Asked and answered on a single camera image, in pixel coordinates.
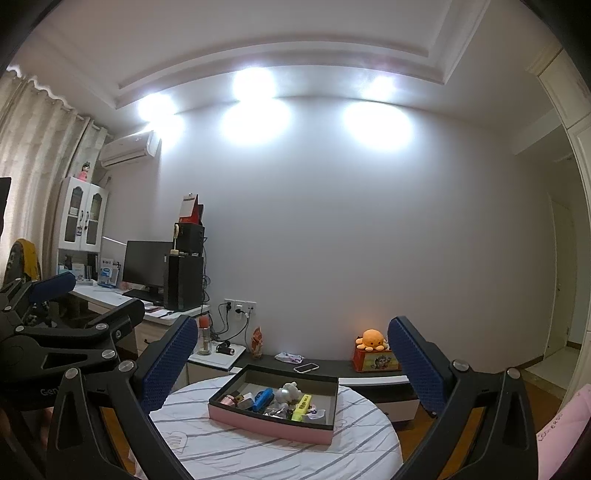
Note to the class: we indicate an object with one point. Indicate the small black camera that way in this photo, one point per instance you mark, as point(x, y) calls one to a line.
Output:
point(225, 348)

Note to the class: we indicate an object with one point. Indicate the blue and white box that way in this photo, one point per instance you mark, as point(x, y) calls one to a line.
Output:
point(108, 276)

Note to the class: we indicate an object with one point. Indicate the white power adapter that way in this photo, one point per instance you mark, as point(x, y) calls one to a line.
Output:
point(248, 405)

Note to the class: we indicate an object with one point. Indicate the pink doll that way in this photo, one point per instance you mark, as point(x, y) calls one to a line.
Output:
point(85, 173)

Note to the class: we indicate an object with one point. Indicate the black computer monitor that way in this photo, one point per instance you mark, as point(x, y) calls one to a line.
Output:
point(145, 263)

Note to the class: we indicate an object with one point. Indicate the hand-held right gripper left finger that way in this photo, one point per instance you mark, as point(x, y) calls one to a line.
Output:
point(171, 364)

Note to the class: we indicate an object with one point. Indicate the white wall socket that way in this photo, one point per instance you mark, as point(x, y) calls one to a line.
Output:
point(242, 306)

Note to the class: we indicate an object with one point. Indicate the white nightstand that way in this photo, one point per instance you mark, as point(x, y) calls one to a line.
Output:
point(217, 360)

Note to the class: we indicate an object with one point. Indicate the ceiling spotlight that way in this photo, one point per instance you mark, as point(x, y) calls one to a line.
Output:
point(381, 85)
point(157, 105)
point(254, 83)

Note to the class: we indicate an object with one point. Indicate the red capped bottle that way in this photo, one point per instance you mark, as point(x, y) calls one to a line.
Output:
point(205, 341)

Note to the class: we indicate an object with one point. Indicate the orange octopus plush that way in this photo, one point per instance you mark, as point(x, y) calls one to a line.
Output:
point(371, 338)

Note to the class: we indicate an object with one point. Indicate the white desk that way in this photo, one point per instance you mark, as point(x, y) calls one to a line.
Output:
point(115, 300)

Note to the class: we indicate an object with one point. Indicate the blue highlighter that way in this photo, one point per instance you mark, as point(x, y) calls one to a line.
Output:
point(263, 399)

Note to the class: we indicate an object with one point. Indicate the pink blanket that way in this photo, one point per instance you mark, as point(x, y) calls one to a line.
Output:
point(558, 434)

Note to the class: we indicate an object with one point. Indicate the white ceramic holder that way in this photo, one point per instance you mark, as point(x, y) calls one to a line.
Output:
point(316, 416)

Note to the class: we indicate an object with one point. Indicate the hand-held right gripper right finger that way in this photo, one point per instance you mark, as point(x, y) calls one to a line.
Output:
point(415, 369)

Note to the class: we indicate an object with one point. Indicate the pink box with black rim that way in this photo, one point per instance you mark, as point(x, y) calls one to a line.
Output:
point(277, 427)

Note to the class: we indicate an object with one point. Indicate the yellow highlighter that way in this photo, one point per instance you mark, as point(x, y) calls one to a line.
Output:
point(302, 406)

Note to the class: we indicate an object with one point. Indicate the red and white box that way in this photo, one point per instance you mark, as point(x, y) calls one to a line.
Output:
point(185, 210)

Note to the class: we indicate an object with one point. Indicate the white smartphone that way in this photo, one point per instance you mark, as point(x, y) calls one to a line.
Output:
point(306, 368)

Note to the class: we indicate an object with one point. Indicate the white door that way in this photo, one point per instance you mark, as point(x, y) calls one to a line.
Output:
point(561, 277)

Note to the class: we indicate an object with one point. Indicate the rose gold capped bottle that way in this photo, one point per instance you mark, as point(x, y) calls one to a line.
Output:
point(228, 400)

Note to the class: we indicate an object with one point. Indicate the black keyboard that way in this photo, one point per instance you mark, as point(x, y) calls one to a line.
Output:
point(138, 294)

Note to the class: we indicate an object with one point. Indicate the white glass door cabinet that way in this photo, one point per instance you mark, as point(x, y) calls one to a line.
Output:
point(85, 189)

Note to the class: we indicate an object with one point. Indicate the beige curtain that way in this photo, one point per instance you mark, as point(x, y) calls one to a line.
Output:
point(37, 175)

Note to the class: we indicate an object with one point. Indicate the snack bag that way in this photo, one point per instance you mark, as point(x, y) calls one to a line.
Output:
point(257, 344)

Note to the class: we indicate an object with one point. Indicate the patterned cloth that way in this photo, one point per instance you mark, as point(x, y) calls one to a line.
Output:
point(290, 357)

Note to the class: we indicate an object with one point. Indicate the red tin box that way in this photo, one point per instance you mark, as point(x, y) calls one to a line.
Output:
point(376, 360)

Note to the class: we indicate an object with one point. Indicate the white air conditioner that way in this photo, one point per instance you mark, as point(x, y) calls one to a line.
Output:
point(124, 148)

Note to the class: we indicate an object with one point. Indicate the chair with draped clothing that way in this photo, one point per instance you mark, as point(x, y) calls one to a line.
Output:
point(23, 258)

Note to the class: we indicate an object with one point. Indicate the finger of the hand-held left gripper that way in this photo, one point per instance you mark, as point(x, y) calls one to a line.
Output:
point(53, 285)
point(124, 318)

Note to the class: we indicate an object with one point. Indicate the black speaker box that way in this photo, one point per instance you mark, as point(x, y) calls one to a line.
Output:
point(190, 237)

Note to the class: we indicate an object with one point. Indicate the black computer tower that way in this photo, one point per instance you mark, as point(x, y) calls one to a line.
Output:
point(183, 281)

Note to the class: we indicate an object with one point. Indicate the white notebook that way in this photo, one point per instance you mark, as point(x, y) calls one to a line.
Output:
point(159, 311)

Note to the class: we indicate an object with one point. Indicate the small white stand fan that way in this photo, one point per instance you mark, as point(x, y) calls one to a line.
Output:
point(175, 230)

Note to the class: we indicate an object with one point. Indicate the white striped quilt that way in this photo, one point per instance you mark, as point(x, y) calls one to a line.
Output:
point(360, 438)

